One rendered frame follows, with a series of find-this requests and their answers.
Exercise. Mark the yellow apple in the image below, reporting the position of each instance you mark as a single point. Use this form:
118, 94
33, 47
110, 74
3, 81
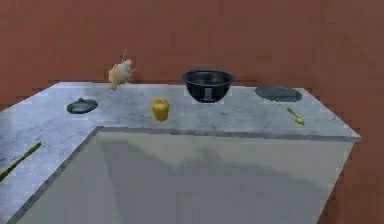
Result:
160, 109

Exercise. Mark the black bowl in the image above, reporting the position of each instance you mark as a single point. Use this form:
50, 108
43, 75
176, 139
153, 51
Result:
208, 85

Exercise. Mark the grey marble kitchen counter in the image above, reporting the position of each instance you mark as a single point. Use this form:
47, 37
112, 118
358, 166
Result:
213, 166

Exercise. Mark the pale cream lumpy object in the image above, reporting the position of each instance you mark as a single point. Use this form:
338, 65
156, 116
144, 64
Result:
120, 73

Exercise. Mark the dark grey round plate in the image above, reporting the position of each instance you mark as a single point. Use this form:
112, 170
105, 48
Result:
278, 93

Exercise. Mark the yellow green spoon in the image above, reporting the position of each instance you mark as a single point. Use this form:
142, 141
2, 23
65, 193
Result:
296, 116

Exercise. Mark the dark grey round lid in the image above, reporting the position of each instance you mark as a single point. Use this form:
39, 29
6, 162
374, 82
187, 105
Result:
81, 106

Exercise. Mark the green thin stick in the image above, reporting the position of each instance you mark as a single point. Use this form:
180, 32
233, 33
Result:
20, 161

